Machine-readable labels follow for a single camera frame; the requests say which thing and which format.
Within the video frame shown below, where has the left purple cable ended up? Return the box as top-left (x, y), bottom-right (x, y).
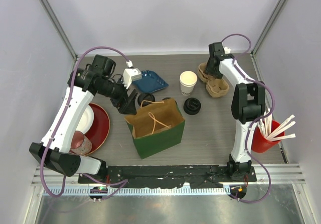
top-left (40, 46), bottom-right (133, 200)

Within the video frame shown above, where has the stack of black lids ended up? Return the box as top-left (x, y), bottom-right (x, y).
top-left (183, 97), bottom-right (201, 115)

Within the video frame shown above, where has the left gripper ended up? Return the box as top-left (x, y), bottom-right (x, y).
top-left (97, 75), bottom-right (138, 115)

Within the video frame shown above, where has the white bowl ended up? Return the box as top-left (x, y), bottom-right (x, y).
top-left (76, 105), bottom-right (94, 134)

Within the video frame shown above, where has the paper wrapped straw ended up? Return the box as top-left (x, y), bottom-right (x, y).
top-left (270, 134), bottom-right (296, 142)
top-left (258, 115), bottom-right (272, 139)
top-left (268, 115), bottom-right (295, 138)

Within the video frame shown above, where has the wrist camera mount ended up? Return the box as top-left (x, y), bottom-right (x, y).
top-left (224, 47), bottom-right (231, 54)
top-left (122, 60), bottom-right (142, 89)

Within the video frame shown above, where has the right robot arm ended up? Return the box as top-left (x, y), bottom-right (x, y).
top-left (205, 42), bottom-right (265, 181)

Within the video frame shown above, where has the stack of white paper cups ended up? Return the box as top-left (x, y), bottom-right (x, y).
top-left (180, 71), bottom-right (198, 95)

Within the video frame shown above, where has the pink patterned cup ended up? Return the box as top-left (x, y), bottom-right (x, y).
top-left (70, 131), bottom-right (92, 156)

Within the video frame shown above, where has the red plate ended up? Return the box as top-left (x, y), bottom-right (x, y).
top-left (84, 103), bottom-right (110, 156)

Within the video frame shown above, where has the stack of cardboard cup carriers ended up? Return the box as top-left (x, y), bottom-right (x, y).
top-left (197, 63), bottom-right (229, 98)

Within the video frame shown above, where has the blue ceramic dish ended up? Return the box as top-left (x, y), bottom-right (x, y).
top-left (132, 70), bottom-right (169, 93)

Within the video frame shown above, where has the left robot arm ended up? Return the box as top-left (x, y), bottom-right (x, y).
top-left (29, 55), bottom-right (141, 183)

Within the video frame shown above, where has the red cup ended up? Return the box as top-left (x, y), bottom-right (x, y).
top-left (251, 124), bottom-right (280, 153)

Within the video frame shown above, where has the green paper bag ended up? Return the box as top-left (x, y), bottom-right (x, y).
top-left (125, 99), bottom-right (185, 159)

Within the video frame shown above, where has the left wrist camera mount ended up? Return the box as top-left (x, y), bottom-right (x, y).
top-left (122, 60), bottom-right (142, 89)

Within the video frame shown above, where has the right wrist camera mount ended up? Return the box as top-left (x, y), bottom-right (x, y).
top-left (224, 47), bottom-right (231, 54)

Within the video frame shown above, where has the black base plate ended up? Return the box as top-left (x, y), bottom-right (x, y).
top-left (78, 165), bottom-right (257, 189)

